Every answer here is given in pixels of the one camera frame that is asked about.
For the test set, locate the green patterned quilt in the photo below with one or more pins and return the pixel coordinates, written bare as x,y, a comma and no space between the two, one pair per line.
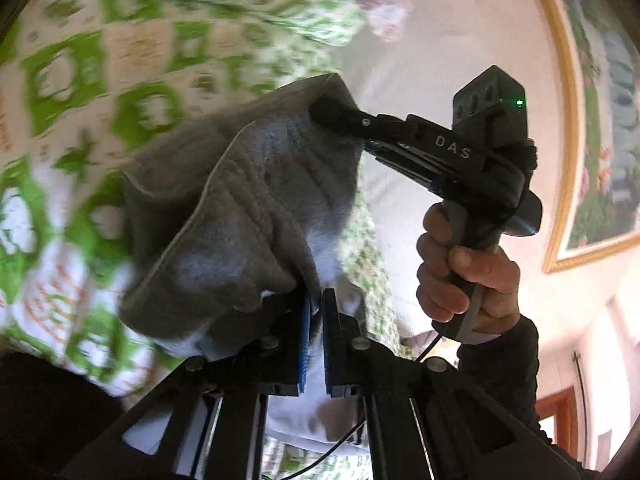
75,110

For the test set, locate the person's right forearm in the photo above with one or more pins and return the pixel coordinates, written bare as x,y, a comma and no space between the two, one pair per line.
505,385

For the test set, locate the brown wooden door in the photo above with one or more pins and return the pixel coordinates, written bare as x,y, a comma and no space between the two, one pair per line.
557,420

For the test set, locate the pink floral pillow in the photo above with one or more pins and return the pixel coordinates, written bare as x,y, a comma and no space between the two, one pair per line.
390,10

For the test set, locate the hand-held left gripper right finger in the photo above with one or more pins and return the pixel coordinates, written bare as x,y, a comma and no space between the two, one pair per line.
331,345

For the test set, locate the grey pants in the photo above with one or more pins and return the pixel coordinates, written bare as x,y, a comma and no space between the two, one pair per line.
250,200

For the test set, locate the person's right hand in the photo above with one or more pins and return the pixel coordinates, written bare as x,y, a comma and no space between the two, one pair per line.
490,280

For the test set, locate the gold framed picture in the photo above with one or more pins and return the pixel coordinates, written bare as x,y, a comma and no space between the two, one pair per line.
600,160

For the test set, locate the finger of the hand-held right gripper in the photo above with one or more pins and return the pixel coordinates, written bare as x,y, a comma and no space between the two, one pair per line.
400,162
340,115

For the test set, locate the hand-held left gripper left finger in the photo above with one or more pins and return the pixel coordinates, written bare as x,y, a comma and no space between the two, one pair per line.
304,345

